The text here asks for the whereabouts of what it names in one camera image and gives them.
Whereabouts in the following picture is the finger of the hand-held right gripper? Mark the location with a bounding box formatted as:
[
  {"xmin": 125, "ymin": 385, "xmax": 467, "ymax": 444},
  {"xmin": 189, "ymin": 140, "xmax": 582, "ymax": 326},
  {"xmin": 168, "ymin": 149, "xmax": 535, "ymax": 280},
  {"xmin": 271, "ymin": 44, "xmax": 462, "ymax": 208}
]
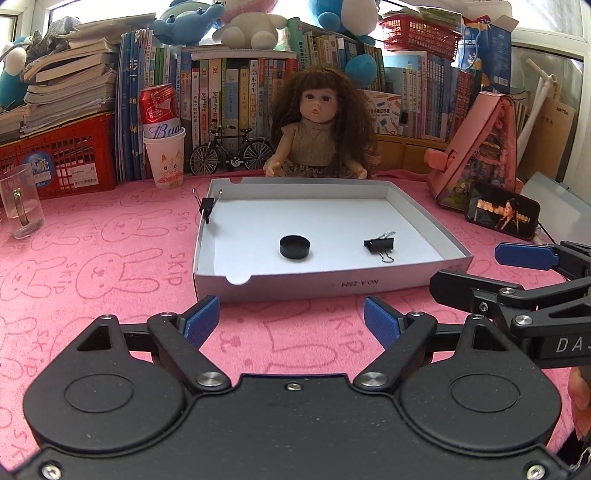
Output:
[
  {"xmin": 429, "ymin": 270, "xmax": 591, "ymax": 333},
  {"xmin": 494, "ymin": 241, "xmax": 591, "ymax": 280}
]

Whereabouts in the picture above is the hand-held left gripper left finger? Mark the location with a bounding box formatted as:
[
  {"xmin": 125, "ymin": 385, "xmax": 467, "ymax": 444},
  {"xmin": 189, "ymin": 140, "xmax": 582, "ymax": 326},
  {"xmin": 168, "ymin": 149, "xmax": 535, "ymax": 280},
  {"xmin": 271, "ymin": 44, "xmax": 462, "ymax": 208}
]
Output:
[{"xmin": 74, "ymin": 295, "xmax": 232, "ymax": 393}]

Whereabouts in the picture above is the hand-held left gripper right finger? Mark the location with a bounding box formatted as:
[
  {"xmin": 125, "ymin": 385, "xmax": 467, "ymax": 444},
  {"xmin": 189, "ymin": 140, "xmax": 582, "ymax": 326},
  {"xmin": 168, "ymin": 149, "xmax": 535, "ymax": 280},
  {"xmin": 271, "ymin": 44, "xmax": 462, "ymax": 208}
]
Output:
[{"xmin": 353, "ymin": 296, "xmax": 518, "ymax": 393}]

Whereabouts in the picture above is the black round cap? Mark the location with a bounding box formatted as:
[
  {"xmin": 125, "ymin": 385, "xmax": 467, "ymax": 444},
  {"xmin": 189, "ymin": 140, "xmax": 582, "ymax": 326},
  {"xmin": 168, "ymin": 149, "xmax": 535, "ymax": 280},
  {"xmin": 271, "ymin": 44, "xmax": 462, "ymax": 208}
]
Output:
[{"xmin": 279, "ymin": 234, "xmax": 310, "ymax": 260}]

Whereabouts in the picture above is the white cardboard box tray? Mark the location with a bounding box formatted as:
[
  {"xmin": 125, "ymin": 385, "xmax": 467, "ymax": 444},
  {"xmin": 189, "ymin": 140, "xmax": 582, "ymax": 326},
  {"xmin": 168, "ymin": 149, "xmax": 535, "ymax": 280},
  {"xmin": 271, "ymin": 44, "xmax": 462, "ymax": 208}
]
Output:
[{"xmin": 193, "ymin": 178, "xmax": 474, "ymax": 305}]

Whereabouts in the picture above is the person's right hand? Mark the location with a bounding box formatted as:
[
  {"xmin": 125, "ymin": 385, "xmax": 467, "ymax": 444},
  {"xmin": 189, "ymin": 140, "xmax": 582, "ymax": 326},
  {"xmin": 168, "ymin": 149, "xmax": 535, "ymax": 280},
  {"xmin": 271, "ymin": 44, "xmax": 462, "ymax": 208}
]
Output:
[{"xmin": 568, "ymin": 368, "xmax": 591, "ymax": 438}]

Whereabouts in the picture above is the black smartphone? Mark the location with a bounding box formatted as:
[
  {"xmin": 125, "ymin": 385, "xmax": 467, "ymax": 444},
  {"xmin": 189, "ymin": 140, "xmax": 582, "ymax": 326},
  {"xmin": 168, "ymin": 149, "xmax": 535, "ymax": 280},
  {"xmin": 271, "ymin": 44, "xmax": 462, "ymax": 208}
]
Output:
[{"xmin": 464, "ymin": 180, "xmax": 541, "ymax": 241}]

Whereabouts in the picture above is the white flat box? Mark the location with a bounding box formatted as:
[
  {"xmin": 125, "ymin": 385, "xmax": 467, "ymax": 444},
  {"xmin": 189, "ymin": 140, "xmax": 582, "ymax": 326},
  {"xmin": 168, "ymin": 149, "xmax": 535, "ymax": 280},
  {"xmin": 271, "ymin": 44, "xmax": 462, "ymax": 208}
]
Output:
[{"xmin": 522, "ymin": 172, "xmax": 591, "ymax": 246}]

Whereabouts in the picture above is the black binder clip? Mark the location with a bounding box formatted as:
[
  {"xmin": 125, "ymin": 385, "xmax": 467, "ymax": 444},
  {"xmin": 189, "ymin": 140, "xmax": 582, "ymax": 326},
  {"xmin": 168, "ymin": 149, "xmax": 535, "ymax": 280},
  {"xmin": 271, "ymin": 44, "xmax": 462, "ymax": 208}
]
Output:
[
  {"xmin": 194, "ymin": 188, "xmax": 225, "ymax": 225},
  {"xmin": 363, "ymin": 231, "xmax": 397, "ymax": 264}
]

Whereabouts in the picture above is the pink cardboard toy house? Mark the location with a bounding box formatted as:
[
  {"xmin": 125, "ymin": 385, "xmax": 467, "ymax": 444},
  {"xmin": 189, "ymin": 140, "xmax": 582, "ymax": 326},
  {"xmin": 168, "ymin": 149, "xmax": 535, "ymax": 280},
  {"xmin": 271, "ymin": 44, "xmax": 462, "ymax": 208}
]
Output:
[{"xmin": 425, "ymin": 91, "xmax": 526, "ymax": 212}]

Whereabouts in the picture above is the pink rabbit print cloth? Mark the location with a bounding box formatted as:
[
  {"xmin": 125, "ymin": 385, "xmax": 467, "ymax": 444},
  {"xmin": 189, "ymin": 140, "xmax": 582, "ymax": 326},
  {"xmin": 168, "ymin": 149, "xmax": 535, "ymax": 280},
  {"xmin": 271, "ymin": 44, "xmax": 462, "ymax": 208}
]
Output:
[{"xmin": 0, "ymin": 168, "xmax": 591, "ymax": 464}]

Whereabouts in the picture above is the brown cardboard board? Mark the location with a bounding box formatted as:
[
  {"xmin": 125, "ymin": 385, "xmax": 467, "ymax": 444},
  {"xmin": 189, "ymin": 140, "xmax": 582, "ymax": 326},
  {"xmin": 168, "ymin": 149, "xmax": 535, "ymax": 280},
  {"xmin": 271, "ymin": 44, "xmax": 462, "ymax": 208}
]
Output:
[{"xmin": 517, "ymin": 85, "xmax": 578, "ymax": 185}]

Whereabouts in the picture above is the white plastic pipe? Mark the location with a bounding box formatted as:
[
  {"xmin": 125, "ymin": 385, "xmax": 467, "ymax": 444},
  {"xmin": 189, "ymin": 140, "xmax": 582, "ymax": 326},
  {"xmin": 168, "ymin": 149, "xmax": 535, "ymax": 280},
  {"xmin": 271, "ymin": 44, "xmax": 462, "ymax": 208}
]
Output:
[{"xmin": 514, "ymin": 58, "xmax": 562, "ymax": 172}]

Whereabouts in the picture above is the yellow wooden drawer box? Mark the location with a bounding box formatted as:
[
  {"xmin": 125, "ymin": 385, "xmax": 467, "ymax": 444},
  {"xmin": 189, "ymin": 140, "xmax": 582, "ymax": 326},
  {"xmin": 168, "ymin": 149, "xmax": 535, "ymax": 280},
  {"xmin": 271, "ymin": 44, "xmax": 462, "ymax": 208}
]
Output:
[{"xmin": 375, "ymin": 134, "xmax": 455, "ymax": 174}]

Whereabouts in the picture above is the white paper cup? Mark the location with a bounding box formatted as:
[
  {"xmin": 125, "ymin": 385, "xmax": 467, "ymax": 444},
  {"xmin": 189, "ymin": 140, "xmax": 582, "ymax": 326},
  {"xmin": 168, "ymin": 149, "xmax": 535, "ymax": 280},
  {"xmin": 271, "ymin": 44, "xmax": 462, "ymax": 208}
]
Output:
[{"xmin": 143, "ymin": 126, "xmax": 187, "ymax": 189}]

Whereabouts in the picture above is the black toy bicycle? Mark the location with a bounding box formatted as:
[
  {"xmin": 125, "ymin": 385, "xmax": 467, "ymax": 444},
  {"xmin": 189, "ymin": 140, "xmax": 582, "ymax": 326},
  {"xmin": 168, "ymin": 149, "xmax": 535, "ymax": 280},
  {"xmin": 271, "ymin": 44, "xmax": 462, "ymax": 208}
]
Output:
[{"xmin": 190, "ymin": 124, "xmax": 276, "ymax": 176}]

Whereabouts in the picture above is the row of pale upright books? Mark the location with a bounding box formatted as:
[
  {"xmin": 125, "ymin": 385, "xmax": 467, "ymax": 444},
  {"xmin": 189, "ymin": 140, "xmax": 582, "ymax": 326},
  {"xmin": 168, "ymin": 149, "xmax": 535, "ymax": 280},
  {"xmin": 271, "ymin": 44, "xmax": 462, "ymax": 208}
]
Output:
[{"xmin": 286, "ymin": 17, "xmax": 529, "ymax": 141}]

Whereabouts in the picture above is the white printed box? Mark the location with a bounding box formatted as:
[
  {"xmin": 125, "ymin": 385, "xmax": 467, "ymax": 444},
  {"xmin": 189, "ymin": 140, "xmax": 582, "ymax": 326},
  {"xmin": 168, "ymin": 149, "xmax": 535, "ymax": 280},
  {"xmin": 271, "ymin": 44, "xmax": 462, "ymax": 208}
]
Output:
[{"xmin": 364, "ymin": 89, "xmax": 403, "ymax": 136}]

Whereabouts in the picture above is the brown-haired doll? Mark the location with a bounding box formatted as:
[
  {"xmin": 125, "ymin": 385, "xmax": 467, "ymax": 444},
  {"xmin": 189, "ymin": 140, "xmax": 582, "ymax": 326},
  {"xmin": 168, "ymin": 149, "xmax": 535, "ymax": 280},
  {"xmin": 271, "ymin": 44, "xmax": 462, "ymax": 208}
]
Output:
[{"xmin": 265, "ymin": 65, "xmax": 382, "ymax": 181}]

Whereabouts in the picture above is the blue carton box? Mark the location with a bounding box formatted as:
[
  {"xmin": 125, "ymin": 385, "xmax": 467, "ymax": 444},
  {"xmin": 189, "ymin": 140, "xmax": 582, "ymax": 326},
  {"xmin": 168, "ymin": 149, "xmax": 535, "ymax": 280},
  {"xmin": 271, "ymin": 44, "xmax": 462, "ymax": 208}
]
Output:
[{"xmin": 457, "ymin": 14, "xmax": 519, "ymax": 96}]

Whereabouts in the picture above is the clear glass mug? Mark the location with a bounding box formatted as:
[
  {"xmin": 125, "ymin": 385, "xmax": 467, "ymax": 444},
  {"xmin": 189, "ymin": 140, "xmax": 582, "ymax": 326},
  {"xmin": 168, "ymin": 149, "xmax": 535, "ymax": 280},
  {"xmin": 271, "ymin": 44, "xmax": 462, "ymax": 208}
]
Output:
[{"xmin": 0, "ymin": 164, "xmax": 45, "ymax": 240}]

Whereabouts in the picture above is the red beer can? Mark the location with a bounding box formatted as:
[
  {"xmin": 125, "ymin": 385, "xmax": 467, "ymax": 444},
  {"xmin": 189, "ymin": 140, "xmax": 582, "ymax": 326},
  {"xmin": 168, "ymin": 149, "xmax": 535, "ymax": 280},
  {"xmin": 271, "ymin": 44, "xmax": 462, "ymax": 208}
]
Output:
[{"xmin": 139, "ymin": 83, "xmax": 182, "ymax": 140}]

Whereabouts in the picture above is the row of thin blue books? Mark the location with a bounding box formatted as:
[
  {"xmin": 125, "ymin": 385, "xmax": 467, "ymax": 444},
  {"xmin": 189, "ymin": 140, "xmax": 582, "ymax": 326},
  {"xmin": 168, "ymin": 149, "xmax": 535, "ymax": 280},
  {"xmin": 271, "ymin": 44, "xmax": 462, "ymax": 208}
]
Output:
[{"xmin": 115, "ymin": 28, "xmax": 155, "ymax": 184}]

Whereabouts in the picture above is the red plastic crate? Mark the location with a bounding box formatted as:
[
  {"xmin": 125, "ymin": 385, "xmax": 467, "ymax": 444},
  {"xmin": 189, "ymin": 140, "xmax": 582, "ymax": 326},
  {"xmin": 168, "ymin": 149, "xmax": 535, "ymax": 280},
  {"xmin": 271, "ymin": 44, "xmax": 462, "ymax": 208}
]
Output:
[{"xmin": 0, "ymin": 113, "xmax": 119, "ymax": 200}]

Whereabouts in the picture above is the row of mixed upright books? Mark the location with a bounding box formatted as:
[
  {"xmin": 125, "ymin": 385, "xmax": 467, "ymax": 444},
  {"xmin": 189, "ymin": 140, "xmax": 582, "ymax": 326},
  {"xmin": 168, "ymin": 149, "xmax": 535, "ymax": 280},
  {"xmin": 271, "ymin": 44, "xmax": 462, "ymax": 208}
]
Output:
[{"xmin": 152, "ymin": 44, "xmax": 301, "ymax": 177}]

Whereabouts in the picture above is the red plastic basket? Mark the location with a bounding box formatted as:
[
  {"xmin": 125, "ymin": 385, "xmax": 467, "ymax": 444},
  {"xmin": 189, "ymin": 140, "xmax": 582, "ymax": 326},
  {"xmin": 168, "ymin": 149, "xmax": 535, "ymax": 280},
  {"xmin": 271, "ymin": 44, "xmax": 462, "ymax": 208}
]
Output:
[{"xmin": 377, "ymin": 14, "xmax": 465, "ymax": 61}]

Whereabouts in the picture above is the stack of lying books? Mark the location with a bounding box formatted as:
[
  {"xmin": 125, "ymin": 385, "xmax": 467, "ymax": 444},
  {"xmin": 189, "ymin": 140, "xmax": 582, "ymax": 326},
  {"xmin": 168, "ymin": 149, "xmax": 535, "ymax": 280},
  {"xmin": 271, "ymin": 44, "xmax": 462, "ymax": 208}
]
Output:
[{"xmin": 18, "ymin": 13, "xmax": 158, "ymax": 136}]

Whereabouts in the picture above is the blue elephant plush toy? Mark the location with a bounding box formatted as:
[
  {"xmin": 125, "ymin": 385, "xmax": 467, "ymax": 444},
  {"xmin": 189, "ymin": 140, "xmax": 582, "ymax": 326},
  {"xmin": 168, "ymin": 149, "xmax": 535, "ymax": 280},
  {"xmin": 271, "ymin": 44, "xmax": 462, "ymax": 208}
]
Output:
[{"xmin": 150, "ymin": 0, "xmax": 227, "ymax": 47}]

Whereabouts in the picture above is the blue and white plush toy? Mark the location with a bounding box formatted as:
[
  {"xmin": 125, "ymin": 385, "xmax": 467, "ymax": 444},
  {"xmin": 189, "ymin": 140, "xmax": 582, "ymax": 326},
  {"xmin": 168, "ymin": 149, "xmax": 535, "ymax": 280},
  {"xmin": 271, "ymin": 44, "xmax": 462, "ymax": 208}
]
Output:
[{"xmin": 308, "ymin": 0, "xmax": 391, "ymax": 89}]

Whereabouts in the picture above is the blue plush with white muzzle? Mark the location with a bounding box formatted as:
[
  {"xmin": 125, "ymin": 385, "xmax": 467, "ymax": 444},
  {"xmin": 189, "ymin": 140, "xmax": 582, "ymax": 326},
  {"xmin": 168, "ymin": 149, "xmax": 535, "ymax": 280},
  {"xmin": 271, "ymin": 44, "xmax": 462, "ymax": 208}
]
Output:
[{"xmin": 0, "ymin": 34, "xmax": 34, "ymax": 112}]

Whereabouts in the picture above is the grey plush toy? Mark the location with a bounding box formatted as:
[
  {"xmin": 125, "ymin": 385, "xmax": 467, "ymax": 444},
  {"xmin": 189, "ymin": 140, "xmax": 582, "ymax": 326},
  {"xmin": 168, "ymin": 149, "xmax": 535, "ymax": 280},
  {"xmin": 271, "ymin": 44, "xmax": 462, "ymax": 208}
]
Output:
[{"xmin": 27, "ymin": 16, "xmax": 82, "ymax": 62}]

